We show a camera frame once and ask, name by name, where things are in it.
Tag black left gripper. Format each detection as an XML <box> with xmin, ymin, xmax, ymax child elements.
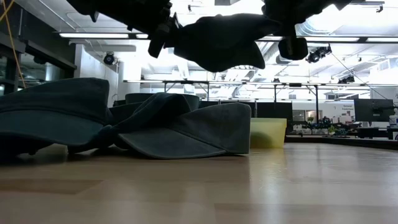
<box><xmin>147</xmin><ymin>6</ymin><xmax>184</xmax><ymax>59</ymax></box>

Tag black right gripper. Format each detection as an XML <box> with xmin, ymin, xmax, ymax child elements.
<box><xmin>262</xmin><ymin>9</ymin><xmax>309</xmax><ymax>62</ymax></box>

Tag grey cap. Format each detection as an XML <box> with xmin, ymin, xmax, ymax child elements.
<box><xmin>250</xmin><ymin>131</ymin><xmax>275</xmax><ymax>149</ymax></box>
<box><xmin>114</xmin><ymin>102</ymin><xmax>252</xmax><ymax>160</ymax></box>

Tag dark teal cap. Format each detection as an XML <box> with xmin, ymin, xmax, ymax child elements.
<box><xmin>0</xmin><ymin>77</ymin><xmax>114</xmax><ymax>157</ymax></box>

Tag black track light cluster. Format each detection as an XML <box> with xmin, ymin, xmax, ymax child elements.
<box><xmin>305</xmin><ymin>44</ymin><xmax>333</xmax><ymax>64</ymax></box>

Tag black ceiling spotlight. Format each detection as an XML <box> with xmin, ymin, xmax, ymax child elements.
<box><xmin>103</xmin><ymin>52</ymin><xmax>117</xmax><ymax>67</ymax></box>

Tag black beam with light strips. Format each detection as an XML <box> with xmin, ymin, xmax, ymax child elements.
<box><xmin>57</xmin><ymin>30</ymin><xmax>398</xmax><ymax>44</ymax></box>

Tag teal plastic basket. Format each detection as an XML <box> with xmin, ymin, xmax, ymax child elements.
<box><xmin>124</xmin><ymin>92</ymin><xmax>201</xmax><ymax>110</ymax></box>

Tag yellow translucent plastic bin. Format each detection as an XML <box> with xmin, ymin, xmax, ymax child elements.
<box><xmin>250</xmin><ymin>117</ymin><xmax>288</xmax><ymax>149</ymax></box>

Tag black computer monitor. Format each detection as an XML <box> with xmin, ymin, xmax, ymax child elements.
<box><xmin>353</xmin><ymin>98</ymin><xmax>395</xmax><ymax>123</ymax></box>

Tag silver ceiling duct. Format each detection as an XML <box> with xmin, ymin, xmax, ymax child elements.
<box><xmin>295</xmin><ymin>12</ymin><xmax>346</xmax><ymax>37</ymax></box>

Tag black aluminium table frame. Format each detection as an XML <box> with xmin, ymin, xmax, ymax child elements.
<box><xmin>284</xmin><ymin>134</ymin><xmax>398</xmax><ymax>151</ymax></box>

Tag yellow hanging cord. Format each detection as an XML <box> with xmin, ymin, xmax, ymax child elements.
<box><xmin>0</xmin><ymin>0</ymin><xmax>27</xmax><ymax>90</ymax></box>

